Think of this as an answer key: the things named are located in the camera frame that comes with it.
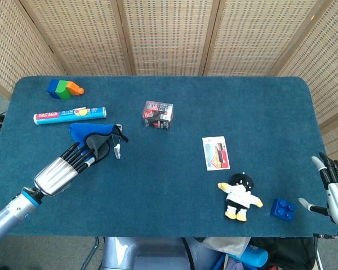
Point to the blue wooden block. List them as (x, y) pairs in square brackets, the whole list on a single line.
[(52, 88)]

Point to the grey robot torso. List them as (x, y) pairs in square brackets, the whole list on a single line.
[(146, 253)]

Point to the green wooden block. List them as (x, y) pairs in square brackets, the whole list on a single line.
[(63, 91)]

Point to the grey crumpled cloth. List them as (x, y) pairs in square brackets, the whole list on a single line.
[(228, 244)]

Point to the teal carpet table cover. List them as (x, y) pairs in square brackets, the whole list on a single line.
[(214, 107)]

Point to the food wrap box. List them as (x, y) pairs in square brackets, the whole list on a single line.
[(70, 115)]

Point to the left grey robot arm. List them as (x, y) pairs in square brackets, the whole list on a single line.
[(8, 216)]

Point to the picture card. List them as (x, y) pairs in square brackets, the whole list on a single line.
[(216, 153)]

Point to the blue cylinder bottle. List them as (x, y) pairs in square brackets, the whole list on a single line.
[(253, 256)]

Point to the black bag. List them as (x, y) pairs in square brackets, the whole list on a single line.
[(287, 253)]

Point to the clear box of coffee capsules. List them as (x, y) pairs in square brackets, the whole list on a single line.
[(157, 115)]

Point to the orange wooden block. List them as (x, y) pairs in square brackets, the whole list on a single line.
[(76, 88)]

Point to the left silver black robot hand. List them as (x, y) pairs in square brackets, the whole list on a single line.
[(56, 175)]

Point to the penguin plush toy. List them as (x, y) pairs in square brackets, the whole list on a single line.
[(239, 197)]

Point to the woven wood folding screen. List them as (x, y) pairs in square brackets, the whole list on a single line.
[(169, 36)]

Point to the blue toy brick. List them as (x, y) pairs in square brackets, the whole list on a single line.
[(283, 209)]

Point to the grey and blue cloth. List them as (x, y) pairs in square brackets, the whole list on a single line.
[(93, 133)]

